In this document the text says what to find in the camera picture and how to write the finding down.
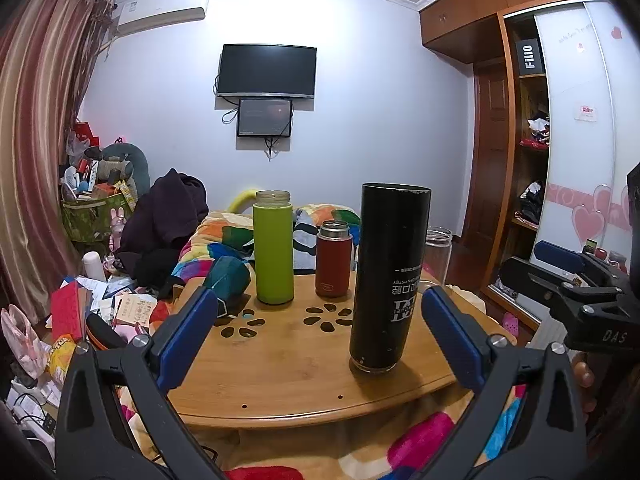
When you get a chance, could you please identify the white power strip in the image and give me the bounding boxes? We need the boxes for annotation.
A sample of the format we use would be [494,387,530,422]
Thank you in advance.
[10,390,57,443]

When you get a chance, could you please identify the green bottle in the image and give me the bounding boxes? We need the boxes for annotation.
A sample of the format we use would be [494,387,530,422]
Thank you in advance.
[252,190,295,305]

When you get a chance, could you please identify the white radiator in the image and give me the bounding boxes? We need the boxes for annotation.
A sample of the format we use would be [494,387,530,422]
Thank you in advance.
[527,305,571,352]

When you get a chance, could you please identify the tall black cup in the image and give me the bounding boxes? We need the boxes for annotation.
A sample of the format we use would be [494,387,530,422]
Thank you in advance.
[349,183,432,373]

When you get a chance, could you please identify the pink bunny toy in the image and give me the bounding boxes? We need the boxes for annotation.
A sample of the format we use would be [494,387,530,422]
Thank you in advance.
[109,207,127,256]

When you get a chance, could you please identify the striped curtain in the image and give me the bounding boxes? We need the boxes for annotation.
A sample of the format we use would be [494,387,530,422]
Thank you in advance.
[0,0,116,311]

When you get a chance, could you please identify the green storage basket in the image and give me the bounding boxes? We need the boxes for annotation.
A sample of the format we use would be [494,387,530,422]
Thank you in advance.
[61,195,133,244]

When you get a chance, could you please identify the small wall monitor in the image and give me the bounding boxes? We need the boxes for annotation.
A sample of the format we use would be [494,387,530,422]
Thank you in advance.
[236,98,293,138]

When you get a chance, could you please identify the clear glass jar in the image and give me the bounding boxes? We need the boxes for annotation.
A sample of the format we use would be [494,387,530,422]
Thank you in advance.
[424,227,453,287]

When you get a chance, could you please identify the wooden wardrobe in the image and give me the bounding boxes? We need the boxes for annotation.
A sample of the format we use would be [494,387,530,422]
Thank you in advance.
[419,0,640,333]

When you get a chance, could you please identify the red book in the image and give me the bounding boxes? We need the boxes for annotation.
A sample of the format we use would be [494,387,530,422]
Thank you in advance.
[50,280,93,343]

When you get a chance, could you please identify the grey plush toy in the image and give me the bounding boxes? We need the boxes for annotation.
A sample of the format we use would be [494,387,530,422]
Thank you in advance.
[84,142,151,201]

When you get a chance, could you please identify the pink bag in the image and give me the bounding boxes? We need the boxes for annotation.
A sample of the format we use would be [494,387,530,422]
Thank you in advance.
[0,305,52,380]

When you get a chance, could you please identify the white bottle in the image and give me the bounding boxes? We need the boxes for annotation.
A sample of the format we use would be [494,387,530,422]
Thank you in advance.
[82,251,107,283]

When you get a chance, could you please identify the dark teal faceted cup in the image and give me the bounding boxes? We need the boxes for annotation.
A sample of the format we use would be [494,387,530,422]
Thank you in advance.
[202,256,251,317]

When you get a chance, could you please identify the wooden door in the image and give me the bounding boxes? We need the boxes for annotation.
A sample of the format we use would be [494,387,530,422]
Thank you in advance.
[460,57,522,261]

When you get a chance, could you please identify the red bag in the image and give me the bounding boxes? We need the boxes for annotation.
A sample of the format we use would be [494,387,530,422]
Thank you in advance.
[74,120,101,150]

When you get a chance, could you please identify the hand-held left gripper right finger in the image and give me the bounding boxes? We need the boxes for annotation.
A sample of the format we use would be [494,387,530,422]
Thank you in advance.
[421,285,589,480]

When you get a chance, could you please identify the yellow snack packet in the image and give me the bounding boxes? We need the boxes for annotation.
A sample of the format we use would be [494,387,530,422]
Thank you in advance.
[47,335,91,386]

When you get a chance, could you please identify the wall television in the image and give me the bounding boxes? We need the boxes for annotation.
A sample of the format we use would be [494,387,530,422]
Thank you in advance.
[216,44,317,99]

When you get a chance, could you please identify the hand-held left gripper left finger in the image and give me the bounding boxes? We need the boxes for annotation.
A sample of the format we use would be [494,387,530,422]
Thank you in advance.
[55,285,227,480]

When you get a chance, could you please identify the dark purple clothing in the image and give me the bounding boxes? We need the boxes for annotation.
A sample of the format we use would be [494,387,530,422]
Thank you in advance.
[116,168,210,298]

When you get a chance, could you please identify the colourful patchwork blanket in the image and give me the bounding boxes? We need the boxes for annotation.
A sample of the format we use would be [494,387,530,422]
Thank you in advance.
[112,204,531,480]

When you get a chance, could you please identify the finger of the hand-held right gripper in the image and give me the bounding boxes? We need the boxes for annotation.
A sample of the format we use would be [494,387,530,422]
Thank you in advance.
[531,240,631,287]
[497,256,626,322]

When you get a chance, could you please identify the folded clothes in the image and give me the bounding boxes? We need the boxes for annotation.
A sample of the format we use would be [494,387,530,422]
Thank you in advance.
[521,117,551,149]

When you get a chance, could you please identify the small red thermos cup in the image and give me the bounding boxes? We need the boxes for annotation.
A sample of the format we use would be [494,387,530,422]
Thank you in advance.
[315,220,354,298]

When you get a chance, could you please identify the cream patterned box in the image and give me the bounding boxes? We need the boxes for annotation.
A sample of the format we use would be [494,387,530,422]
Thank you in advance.
[114,294,157,331]

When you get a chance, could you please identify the black glasses case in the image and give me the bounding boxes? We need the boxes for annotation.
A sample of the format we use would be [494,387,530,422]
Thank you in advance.
[85,312,128,352]

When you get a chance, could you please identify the white air conditioner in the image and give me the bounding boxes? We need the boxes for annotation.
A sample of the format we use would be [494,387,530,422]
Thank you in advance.
[112,0,211,38]

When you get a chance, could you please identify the black box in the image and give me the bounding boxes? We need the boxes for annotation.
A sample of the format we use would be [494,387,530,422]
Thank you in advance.
[515,37,543,77]

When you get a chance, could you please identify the person's right hand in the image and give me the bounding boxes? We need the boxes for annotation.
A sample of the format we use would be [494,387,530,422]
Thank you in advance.
[572,352,597,413]

